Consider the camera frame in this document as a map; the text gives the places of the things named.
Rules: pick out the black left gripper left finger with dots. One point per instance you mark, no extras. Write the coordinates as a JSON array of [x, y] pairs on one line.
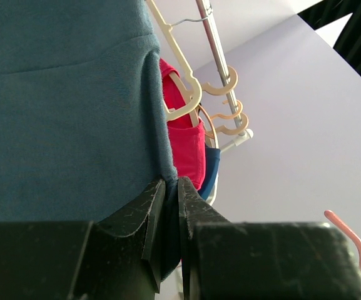
[[117, 258]]

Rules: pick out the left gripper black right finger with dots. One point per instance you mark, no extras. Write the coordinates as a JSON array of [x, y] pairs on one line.
[[271, 260]]

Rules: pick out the pink wire hanger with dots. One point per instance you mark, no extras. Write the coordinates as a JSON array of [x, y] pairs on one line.
[[335, 220]]

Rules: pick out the teal blue t-shirt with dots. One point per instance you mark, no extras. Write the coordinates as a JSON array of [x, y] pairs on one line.
[[82, 124]]

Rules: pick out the navy blue t-shirt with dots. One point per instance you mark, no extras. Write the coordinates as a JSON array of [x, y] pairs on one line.
[[212, 161]]

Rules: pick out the magenta red t-shirt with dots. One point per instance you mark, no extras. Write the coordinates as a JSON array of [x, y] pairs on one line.
[[186, 134]]

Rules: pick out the wooden hanger with navy shirt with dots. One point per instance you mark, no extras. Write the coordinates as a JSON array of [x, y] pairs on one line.
[[211, 118]]

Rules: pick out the cream plastic hanger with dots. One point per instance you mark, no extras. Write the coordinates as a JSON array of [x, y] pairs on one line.
[[166, 29]]

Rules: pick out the wooden hanger with red shirt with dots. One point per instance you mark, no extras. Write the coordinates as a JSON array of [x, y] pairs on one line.
[[221, 87]]

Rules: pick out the white clothes rack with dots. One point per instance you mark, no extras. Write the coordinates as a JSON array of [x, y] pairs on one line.
[[208, 20]]

